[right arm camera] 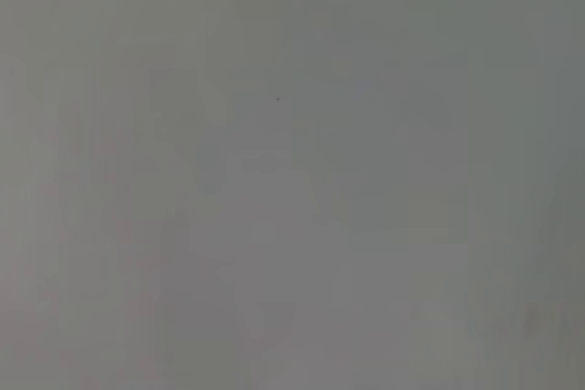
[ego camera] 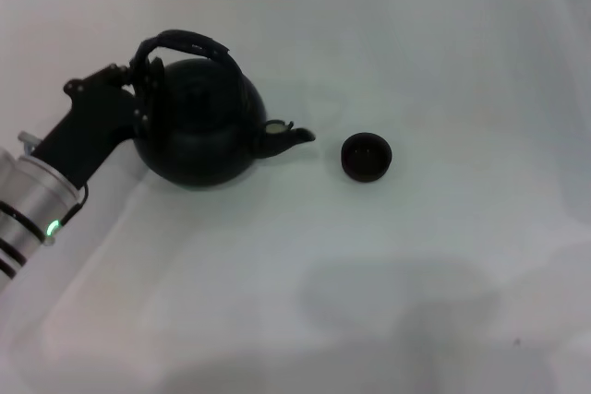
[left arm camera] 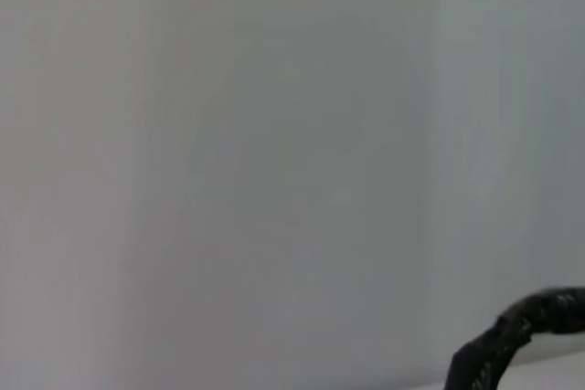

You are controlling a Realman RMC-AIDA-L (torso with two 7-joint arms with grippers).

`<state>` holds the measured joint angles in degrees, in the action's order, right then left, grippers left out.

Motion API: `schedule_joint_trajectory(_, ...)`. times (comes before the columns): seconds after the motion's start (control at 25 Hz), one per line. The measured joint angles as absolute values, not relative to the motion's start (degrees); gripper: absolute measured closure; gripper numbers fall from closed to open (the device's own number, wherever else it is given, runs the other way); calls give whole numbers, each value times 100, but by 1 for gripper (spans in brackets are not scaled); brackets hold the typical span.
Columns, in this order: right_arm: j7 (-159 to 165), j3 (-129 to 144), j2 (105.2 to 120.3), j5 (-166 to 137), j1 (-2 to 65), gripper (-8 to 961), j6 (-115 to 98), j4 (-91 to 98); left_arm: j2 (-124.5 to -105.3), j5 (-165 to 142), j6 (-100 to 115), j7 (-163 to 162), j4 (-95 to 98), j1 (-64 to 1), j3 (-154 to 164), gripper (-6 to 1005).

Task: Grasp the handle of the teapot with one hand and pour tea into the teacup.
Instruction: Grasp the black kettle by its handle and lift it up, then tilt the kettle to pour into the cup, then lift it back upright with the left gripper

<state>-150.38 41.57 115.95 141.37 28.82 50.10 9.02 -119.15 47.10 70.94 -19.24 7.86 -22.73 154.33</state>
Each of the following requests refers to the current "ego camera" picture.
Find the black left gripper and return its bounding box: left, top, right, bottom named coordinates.
left=31, top=56, right=166, bottom=188

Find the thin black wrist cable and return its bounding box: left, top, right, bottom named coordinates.
left=58, top=181, right=90, bottom=225

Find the black round teapot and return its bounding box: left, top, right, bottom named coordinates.
left=131, top=29, right=318, bottom=190

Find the small dark teacup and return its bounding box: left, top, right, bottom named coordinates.
left=340, top=132, right=393, bottom=184

